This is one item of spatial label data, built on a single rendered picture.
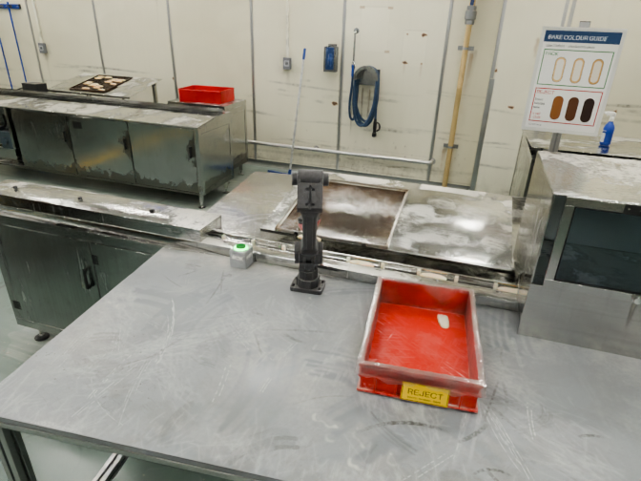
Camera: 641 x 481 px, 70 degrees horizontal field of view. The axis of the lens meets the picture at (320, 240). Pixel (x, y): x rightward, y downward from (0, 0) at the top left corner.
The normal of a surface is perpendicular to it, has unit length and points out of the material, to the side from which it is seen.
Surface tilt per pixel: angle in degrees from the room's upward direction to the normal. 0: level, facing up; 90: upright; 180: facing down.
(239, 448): 0
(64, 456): 0
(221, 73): 90
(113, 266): 90
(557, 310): 90
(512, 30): 90
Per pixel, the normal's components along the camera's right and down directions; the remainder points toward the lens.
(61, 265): -0.32, 0.40
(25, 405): 0.03, -0.90
